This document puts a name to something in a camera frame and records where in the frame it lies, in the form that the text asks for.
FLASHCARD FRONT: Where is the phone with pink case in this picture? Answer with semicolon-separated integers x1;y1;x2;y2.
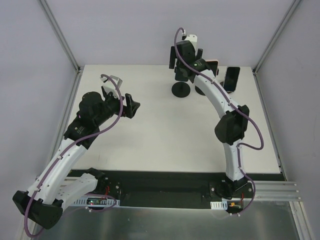
206;59;219;77

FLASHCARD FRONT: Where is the phone with clear case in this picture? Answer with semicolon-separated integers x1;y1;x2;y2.
223;66;241;92

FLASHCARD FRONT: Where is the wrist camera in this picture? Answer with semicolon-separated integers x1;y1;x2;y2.
100;74;123;99
181;30;198;50

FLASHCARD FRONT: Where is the circuit board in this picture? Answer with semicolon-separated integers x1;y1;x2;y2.
86;197;120;208
210;199;244;210

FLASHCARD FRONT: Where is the black clamp phone stand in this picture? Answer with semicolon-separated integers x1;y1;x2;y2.
194;59;221;96

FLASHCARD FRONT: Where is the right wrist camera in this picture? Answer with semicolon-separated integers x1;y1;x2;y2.
181;30;198;50

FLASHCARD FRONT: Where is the right aluminium frame post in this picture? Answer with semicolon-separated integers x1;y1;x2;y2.
252;0;303;76

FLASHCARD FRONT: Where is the aluminium frame post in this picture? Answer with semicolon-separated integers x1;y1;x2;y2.
252;0;303;76
37;0;81;73

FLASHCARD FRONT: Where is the brown base phone stand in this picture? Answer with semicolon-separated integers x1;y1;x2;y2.
219;81;233;94

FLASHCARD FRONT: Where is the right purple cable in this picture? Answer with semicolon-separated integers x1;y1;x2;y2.
173;26;265;218

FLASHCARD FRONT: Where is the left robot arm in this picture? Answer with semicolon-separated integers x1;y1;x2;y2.
12;91;141;230

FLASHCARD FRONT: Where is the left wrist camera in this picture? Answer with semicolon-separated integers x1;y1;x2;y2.
100;74;123;99

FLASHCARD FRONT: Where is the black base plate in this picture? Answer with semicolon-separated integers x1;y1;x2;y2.
74;169;253;208

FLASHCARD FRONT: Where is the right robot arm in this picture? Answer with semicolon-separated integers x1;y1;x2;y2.
169;40;250;200

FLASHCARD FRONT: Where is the left aluminium frame post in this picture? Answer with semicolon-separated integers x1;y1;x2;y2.
37;0;81;73

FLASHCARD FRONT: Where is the right circuit board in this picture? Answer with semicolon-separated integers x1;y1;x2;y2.
210;199;244;210

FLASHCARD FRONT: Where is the left circuit board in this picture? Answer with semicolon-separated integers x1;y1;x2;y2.
86;197;120;208

